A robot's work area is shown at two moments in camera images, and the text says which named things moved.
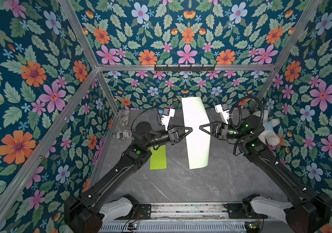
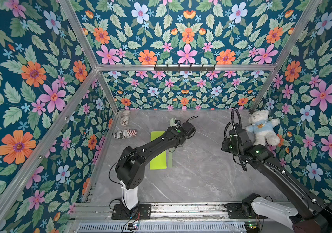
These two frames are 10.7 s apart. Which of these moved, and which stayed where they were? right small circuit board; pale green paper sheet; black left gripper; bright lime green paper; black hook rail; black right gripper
Moved: pale green paper sheet; black right gripper
Stayed: right small circuit board; bright lime green paper; black left gripper; black hook rail
